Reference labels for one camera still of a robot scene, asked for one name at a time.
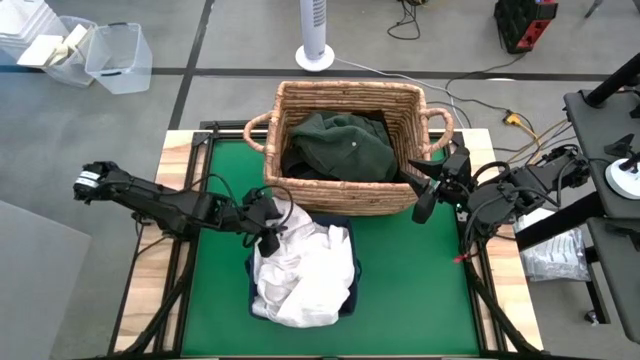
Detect clear plastic bin with cardboard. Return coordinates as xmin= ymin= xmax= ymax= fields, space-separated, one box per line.
xmin=17 ymin=15 xmax=99 ymax=89

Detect stack of white lids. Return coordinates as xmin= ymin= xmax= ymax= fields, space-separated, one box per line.
xmin=0 ymin=0 xmax=69 ymax=64

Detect black support beam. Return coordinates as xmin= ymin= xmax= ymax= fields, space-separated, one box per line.
xmin=514 ymin=191 xmax=607 ymax=252

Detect empty clear plastic bin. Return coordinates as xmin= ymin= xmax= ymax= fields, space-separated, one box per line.
xmin=83 ymin=21 xmax=154 ymax=96

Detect black aluminium table frame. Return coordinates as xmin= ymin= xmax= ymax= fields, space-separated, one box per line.
xmin=107 ymin=118 xmax=546 ymax=360

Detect black slanted pole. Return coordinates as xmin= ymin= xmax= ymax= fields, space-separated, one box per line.
xmin=583 ymin=52 xmax=640 ymax=109

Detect black floor cable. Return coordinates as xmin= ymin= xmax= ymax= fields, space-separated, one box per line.
xmin=443 ymin=52 xmax=529 ymax=114

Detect woven wicker basket with handles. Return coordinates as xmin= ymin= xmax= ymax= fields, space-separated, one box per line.
xmin=243 ymin=80 xmax=455 ymax=217

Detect black clamp mount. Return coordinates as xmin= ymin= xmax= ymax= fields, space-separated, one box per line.
xmin=603 ymin=133 xmax=640 ymax=171

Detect white tower fan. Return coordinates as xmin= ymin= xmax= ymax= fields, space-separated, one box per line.
xmin=294 ymin=0 xmax=336 ymax=73

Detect black and red crate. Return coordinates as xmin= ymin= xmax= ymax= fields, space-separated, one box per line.
xmin=493 ymin=0 xmax=560 ymax=55

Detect white fan cable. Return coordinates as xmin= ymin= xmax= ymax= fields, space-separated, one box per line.
xmin=333 ymin=56 xmax=469 ymax=130

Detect yellow power cable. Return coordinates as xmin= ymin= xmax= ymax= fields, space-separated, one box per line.
xmin=503 ymin=112 xmax=571 ymax=179

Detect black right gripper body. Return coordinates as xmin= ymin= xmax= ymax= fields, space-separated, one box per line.
xmin=433 ymin=145 xmax=474 ymax=207

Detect navy blue fabric bin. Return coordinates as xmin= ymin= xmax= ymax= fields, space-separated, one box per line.
xmin=244 ymin=214 xmax=362 ymax=321

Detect grey side table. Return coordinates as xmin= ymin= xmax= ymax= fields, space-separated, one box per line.
xmin=563 ymin=88 xmax=640 ymax=221

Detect grey lower shelf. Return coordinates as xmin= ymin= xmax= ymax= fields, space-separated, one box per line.
xmin=585 ymin=217 xmax=640 ymax=346

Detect clear plastic bag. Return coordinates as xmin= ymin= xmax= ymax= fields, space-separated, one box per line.
xmin=514 ymin=207 xmax=592 ymax=284

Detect dark green garment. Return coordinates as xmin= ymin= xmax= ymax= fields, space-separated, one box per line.
xmin=287 ymin=110 xmax=400 ymax=184

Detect white round base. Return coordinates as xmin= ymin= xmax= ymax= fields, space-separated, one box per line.
xmin=604 ymin=157 xmax=640 ymax=201

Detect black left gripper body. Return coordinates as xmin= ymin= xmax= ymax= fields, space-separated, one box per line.
xmin=217 ymin=187 xmax=284 ymax=236

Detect white cardboard pieces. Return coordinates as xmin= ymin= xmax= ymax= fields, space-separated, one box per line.
xmin=17 ymin=23 xmax=89 ymax=69

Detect looped black cable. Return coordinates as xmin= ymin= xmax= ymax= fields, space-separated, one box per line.
xmin=386 ymin=0 xmax=422 ymax=41

